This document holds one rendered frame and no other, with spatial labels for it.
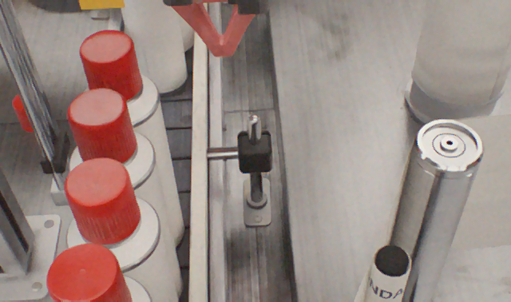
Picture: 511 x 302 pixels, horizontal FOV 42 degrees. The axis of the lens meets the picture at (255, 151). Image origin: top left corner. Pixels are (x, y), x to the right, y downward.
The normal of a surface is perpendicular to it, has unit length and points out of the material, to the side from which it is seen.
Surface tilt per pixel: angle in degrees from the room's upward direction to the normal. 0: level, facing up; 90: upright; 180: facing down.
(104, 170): 3
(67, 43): 0
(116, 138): 90
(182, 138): 0
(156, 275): 90
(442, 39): 89
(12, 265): 90
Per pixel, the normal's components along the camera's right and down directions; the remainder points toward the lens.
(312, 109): -0.03, -0.65
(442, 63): -0.70, 0.54
